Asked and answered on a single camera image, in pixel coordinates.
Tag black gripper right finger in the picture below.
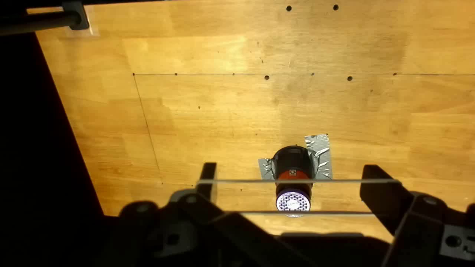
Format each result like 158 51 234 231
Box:
358 163 475 267

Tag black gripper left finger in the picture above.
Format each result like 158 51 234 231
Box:
114 161 268 267

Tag thin translucent rubber band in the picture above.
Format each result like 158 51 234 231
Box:
194 176 403 216

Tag black stand pole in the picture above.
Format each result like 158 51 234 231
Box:
0 0 90 37

